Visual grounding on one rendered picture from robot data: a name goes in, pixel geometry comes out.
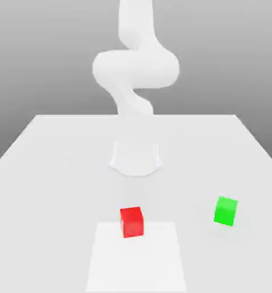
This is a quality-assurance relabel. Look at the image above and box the small red cube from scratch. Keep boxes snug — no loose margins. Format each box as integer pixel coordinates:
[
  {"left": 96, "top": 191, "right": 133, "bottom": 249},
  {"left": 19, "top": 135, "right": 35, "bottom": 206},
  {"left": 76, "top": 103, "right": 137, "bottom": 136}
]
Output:
[{"left": 119, "top": 206, "right": 145, "bottom": 239}]

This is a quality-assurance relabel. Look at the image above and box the small green cube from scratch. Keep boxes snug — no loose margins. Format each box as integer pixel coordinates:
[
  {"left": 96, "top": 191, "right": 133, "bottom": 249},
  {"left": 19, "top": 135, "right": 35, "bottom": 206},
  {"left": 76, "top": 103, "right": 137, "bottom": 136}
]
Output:
[{"left": 213, "top": 196, "right": 239, "bottom": 227}]

